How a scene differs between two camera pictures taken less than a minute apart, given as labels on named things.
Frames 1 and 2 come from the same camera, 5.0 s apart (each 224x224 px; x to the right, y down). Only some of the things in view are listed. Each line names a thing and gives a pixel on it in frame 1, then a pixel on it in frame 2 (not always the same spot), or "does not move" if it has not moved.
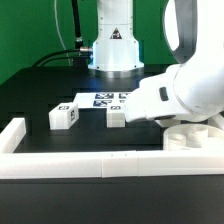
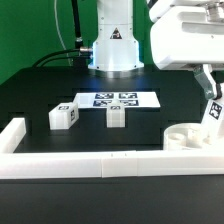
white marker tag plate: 90,100 does not move
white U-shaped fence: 100,164 does not move
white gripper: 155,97 -> 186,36
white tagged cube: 168,122 -> 212,120
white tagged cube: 63,116 does not move
